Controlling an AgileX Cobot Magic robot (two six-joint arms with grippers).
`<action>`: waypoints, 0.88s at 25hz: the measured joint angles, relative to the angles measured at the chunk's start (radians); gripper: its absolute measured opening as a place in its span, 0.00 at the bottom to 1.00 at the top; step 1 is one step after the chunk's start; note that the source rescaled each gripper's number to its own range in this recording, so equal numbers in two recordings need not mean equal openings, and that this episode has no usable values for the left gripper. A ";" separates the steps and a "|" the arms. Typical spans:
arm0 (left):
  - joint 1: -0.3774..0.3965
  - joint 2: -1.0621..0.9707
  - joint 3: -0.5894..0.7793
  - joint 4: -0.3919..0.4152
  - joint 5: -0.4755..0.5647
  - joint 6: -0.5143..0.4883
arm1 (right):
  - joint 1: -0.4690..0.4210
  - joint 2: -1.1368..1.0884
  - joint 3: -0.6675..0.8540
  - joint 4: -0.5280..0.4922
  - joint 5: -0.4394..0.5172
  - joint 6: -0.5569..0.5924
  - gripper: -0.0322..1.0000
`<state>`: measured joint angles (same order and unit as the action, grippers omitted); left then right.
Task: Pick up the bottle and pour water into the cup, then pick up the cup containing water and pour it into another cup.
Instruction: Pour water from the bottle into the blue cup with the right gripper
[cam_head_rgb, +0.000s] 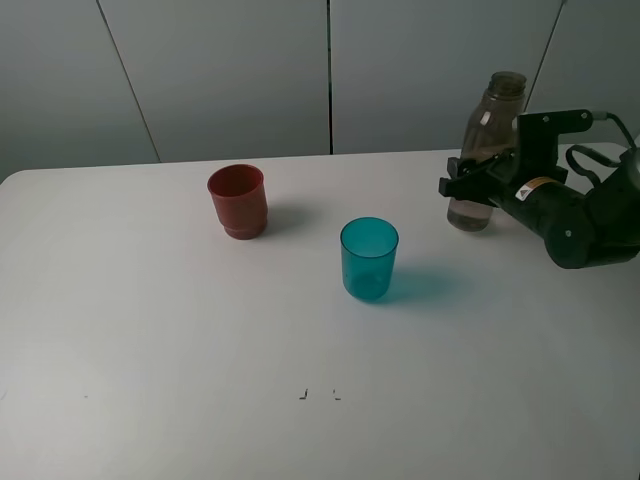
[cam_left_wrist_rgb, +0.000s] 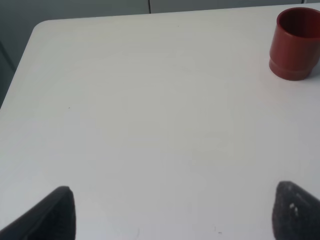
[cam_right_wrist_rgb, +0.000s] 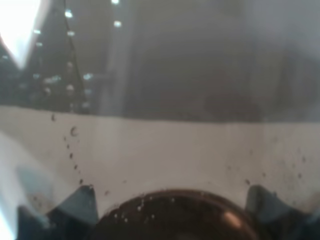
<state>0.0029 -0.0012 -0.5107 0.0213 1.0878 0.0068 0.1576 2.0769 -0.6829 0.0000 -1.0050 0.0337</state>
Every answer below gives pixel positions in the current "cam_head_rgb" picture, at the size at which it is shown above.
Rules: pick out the teal translucent plastic cup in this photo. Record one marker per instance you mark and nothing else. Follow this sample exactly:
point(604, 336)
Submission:
point(368, 252)

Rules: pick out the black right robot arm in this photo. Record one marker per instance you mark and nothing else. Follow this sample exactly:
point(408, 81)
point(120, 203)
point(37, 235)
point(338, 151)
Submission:
point(597, 228)

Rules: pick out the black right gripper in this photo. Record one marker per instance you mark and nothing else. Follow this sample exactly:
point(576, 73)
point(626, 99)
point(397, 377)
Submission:
point(535, 198)

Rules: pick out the red plastic cup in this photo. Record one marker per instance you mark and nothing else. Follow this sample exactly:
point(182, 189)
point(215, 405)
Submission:
point(239, 198)

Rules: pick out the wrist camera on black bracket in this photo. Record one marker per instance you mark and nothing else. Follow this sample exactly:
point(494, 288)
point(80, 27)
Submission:
point(538, 138)

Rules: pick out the smoky transparent water bottle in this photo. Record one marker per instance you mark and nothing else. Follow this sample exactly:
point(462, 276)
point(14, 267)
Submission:
point(489, 131)

